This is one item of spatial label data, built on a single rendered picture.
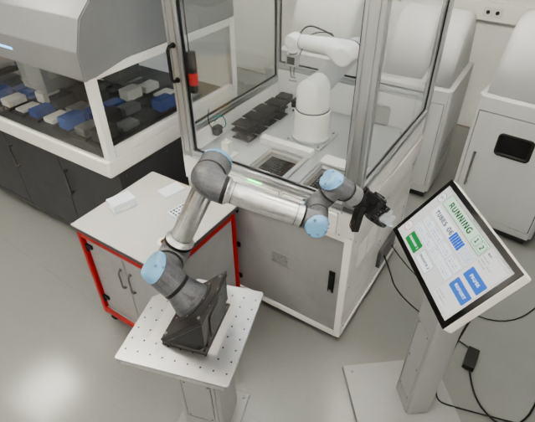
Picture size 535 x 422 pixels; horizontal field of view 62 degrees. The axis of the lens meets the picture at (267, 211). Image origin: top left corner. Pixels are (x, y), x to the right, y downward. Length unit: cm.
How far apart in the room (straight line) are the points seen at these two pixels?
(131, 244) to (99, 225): 24
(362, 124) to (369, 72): 20
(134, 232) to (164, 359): 77
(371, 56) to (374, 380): 164
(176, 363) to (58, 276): 177
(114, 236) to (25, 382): 99
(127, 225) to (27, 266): 132
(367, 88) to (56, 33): 149
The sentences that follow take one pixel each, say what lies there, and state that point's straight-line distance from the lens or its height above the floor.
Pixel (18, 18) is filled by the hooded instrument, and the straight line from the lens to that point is 272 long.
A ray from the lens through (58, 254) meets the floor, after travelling 353.
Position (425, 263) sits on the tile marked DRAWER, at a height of 101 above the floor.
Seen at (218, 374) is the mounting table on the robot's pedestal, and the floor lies 76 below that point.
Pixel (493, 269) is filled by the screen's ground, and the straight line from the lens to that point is 162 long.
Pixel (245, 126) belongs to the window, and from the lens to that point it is 212.
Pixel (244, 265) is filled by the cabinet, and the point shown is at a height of 29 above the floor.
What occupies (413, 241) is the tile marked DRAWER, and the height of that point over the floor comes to 100.
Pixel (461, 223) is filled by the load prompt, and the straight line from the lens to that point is 176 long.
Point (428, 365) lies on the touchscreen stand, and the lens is 217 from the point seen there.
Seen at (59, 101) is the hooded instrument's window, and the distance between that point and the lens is 270.
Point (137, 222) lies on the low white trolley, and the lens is 235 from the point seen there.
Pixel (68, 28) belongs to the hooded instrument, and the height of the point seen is 159.
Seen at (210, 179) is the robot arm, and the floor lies 139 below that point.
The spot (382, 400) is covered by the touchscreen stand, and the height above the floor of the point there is 4.
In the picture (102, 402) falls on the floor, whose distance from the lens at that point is 265.
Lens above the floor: 219
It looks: 38 degrees down
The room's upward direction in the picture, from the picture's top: 1 degrees counter-clockwise
